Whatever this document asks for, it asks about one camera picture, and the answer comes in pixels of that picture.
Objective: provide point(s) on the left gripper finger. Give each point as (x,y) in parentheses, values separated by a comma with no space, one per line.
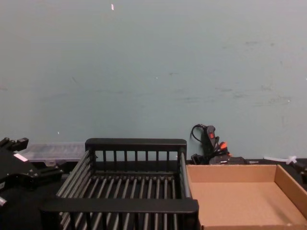
(20,144)
(54,174)

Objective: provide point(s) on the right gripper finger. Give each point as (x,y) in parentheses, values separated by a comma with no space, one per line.
(302,173)

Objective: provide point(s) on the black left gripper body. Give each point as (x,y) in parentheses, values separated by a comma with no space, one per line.
(16,170)

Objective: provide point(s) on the white three-armed plastic piece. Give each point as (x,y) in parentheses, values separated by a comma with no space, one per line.
(292,159)

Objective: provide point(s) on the black table cloth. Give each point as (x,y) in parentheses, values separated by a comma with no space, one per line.
(48,192)

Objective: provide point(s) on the clear plastic case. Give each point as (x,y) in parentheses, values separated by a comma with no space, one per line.
(60,151)

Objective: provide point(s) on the shallow brown cardboard tray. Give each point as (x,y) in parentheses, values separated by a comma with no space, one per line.
(239,198)

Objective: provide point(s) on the black rack with steel bars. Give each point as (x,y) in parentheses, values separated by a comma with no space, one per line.
(120,208)

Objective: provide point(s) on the plain pale wall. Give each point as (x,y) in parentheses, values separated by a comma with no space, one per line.
(144,72)

